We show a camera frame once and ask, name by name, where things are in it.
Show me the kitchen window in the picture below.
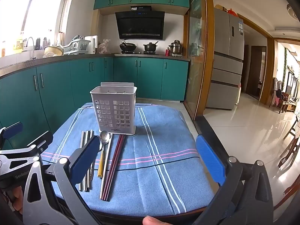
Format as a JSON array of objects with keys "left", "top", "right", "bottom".
[{"left": 0, "top": 0, "right": 72, "bottom": 57}]

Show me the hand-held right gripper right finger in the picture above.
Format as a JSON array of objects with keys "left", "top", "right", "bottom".
[{"left": 192, "top": 134, "right": 275, "bottom": 225}]

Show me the white chopstick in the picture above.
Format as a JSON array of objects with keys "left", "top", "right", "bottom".
[{"left": 100, "top": 133, "right": 113, "bottom": 200}]

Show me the black range hood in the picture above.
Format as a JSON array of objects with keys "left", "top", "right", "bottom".
[{"left": 115, "top": 5, "right": 165, "bottom": 41}]

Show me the round wooden table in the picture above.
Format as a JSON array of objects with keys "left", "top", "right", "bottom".
[{"left": 44, "top": 187, "right": 218, "bottom": 222}]

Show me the beige bowl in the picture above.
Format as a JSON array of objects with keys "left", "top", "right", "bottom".
[{"left": 43, "top": 46, "right": 64, "bottom": 58}]

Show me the clear plastic bag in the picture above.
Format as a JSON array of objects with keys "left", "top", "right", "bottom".
[{"left": 98, "top": 39, "right": 111, "bottom": 54}]

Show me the white countertop appliance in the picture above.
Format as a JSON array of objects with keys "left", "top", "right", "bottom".
[{"left": 84, "top": 35, "right": 98, "bottom": 54}]

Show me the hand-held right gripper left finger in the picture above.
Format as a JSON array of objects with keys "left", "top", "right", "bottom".
[{"left": 22, "top": 135, "right": 102, "bottom": 225}]

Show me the gas stove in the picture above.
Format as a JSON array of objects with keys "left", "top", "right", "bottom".
[{"left": 114, "top": 51, "right": 163, "bottom": 57}]

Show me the wooden dining chair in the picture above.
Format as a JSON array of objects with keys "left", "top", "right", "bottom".
[
  {"left": 269, "top": 80, "right": 291, "bottom": 114},
  {"left": 278, "top": 116, "right": 300, "bottom": 169}
]

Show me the yellow handled steel spoon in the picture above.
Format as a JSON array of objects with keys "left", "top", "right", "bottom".
[{"left": 97, "top": 130, "right": 111, "bottom": 178}]

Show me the chrome faucet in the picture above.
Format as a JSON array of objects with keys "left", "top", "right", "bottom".
[{"left": 25, "top": 37, "right": 37, "bottom": 60}]

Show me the teal lower cabinet with stove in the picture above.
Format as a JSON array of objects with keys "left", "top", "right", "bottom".
[{"left": 113, "top": 57, "right": 189, "bottom": 102}]

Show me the blue striped cloth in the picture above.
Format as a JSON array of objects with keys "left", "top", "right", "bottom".
[{"left": 41, "top": 102, "right": 215, "bottom": 217}]

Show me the ceiling light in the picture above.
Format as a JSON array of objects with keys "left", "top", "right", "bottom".
[{"left": 286, "top": 3, "right": 299, "bottom": 20}]

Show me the person's left hand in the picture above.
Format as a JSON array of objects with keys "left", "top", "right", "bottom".
[{"left": 8, "top": 186, "right": 24, "bottom": 216}]

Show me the dark wooden door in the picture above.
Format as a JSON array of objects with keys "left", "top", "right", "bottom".
[{"left": 246, "top": 45, "right": 267, "bottom": 100}]

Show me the stainless steel pot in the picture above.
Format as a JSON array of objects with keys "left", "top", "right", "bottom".
[{"left": 168, "top": 40, "right": 184, "bottom": 57}]

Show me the teal lower cabinet with sink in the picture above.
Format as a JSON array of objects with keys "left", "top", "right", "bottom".
[{"left": 0, "top": 57, "right": 114, "bottom": 150}]

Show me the person's right hand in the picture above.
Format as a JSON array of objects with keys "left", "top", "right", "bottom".
[{"left": 142, "top": 216, "right": 163, "bottom": 225}]

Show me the black cooking pot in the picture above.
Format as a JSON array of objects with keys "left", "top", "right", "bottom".
[{"left": 143, "top": 41, "right": 159, "bottom": 52}]

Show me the white dish rack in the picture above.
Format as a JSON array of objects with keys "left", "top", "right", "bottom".
[{"left": 56, "top": 36, "right": 91, "bottom": 56}]

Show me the wooden framed glass sliding door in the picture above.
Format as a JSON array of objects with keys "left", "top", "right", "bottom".
[{"left": 183, "top": 0, "right": 214, "bottom": 123}]

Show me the black wok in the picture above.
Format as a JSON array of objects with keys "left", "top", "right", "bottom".
[{"left": 119, "top": 41, "right": 138, "bottom": 52}]

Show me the white plastic utensil holder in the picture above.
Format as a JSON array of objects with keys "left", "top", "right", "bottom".
[{"left": 90, "top": 82, "right": 137, "bottom": 135}]

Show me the dark red chopstick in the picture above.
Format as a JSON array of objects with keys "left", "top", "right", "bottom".
[
  {"left": 104, "top": 134, "right": 122, "bottom": 201},
  {"left": 107, "top": 134, "right": 126, "bottom": 202}
]

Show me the silver refrigerator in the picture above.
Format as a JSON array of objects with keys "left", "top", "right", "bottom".
[{"left": 205, "top": 7, "right": 245, "bottom": 111}]

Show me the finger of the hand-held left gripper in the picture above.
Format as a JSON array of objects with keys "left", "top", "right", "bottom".
[
  {"left": 22, "top": 130, "right": 54, "bottom": 157},
  {"left": 0, "top": 122, "right": 24, "bottom": 149}
]

